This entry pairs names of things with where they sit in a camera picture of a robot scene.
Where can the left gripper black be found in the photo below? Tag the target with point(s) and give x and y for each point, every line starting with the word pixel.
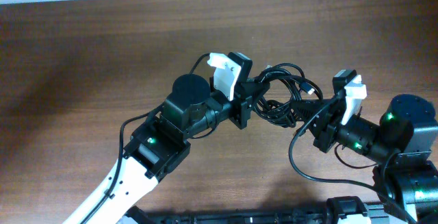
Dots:
pixel 243 101

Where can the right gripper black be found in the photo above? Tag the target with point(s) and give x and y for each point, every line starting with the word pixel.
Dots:
pixel 325 125

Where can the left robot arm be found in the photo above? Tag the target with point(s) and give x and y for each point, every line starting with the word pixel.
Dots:
pixel 161 143

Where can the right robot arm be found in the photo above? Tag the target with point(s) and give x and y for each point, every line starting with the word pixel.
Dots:
pixel 405 180

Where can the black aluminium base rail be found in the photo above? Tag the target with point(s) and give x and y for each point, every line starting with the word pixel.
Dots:
pixel 333 210

